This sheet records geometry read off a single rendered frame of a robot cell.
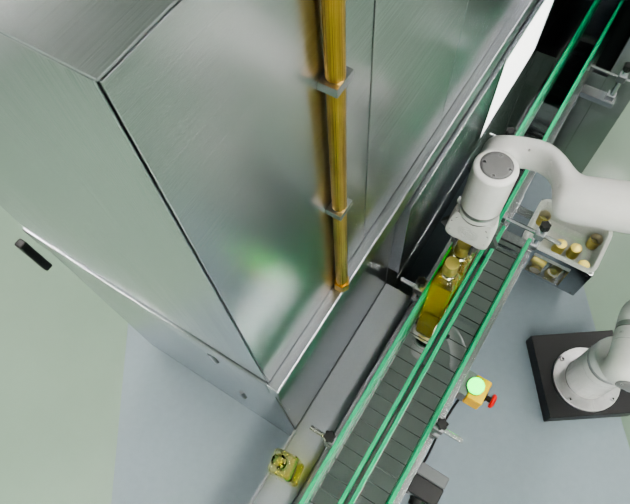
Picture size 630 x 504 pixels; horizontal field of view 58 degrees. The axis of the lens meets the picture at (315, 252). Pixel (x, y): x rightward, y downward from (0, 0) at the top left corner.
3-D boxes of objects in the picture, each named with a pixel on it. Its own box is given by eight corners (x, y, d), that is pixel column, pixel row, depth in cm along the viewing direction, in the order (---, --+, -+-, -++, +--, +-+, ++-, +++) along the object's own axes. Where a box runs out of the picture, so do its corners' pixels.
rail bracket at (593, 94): (572, 96, 196) (597, 46, 176) (620, 115, 191) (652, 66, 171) (566, 105, 194) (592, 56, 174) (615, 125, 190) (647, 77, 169)
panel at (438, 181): (526, 47, 181) (562, -51, 150) (535, 50, 180) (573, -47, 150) (388, 267, 150) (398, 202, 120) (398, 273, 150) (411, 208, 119)
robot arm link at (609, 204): (660, 141, 98) (484, 124, 112) (641, 215, 92) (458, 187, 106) (652, 173, 105) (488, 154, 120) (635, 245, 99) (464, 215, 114)
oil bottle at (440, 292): (431, 292, 157) (442, 259, 138) (449, 302, 156) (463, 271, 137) (421, 308, 155) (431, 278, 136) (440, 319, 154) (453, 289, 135)
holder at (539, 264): (512, 215, 190) (525, 190, 176) (593, 253, 182) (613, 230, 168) (490, 255, 184) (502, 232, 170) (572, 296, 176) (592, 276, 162)
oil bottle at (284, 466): (284, 455, 141) (271, 441, 117) (305, 465, 140) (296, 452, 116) (275, 478, 139) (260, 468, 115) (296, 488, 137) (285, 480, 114)
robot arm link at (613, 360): (638, 351, 152) (684, 321, 131) (624, 415, 145) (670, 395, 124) (592, 334, 155) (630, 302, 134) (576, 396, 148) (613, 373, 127)
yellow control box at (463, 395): (463, 375, 160) (468, 369, 153) (488, 389, 158) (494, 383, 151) (452, 397, 157) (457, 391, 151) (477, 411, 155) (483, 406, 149)
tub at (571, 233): (535, 209, 181) (543, 195, 173) (604, 241, 175) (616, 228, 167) (512, 251, 175) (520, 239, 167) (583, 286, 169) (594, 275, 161)
